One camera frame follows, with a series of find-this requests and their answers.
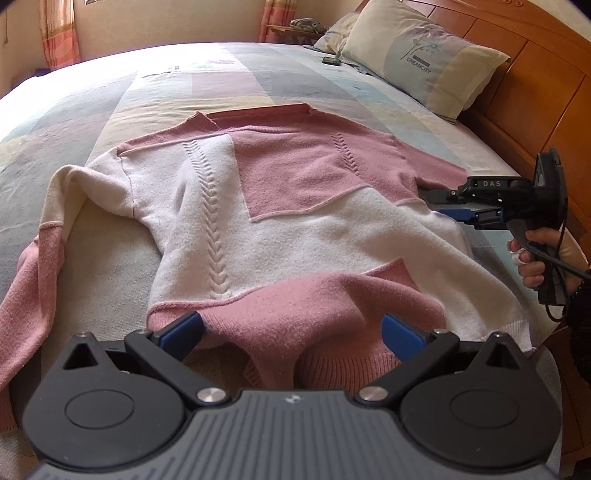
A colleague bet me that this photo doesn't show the pink and white knit sweater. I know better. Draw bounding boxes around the pink and white knit sweater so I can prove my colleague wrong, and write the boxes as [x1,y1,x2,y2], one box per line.
[1,104,533,391]

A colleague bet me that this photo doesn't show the person right hand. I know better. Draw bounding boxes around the person right hand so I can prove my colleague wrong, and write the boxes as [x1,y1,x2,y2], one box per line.
[506,226,590,294]

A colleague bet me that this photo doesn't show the pastel patchwork bed sheet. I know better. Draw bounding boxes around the pastel patchwork bed sheet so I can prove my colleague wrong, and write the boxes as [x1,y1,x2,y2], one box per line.
[0,42,578,480]

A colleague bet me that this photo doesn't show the wooden headboard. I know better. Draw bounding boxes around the wooden headboard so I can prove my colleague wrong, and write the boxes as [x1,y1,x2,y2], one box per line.
[355,0,591,241]

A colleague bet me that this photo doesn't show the pastel patchwork pillow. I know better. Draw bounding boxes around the pastel patchwork pillow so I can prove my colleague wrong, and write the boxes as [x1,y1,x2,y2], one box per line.
[342,1,510,120]

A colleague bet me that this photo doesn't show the small dark remote on bed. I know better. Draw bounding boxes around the small dark remote on bed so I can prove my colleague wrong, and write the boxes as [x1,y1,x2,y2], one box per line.
[322,56,342,66]

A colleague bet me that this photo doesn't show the wooden nightstand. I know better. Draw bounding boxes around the wooden nightstand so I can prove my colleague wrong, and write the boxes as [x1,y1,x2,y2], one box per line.
[267,25,322,45]

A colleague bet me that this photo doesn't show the cluttered items on nightstand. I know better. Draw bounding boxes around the cluttered items on nightstand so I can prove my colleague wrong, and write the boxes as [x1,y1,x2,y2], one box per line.
[290,18,327,34]

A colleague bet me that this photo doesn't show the right orange plaid curtain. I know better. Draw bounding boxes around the right orange plaid curtain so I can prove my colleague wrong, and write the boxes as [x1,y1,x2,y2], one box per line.
[259,0,297,43]

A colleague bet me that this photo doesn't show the orange plaid curtain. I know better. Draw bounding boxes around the orange plaid curtain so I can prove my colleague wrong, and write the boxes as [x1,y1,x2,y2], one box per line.
[39,0,81,70]
[259,0,297,43]

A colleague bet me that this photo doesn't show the left orange plaid curtain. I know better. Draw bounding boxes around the left orange plaid curtain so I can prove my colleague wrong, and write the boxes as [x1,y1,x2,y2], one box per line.
[39,0,81,70]

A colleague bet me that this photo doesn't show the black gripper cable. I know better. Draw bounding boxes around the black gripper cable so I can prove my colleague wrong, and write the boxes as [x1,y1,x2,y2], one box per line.
[521,216,591,324]

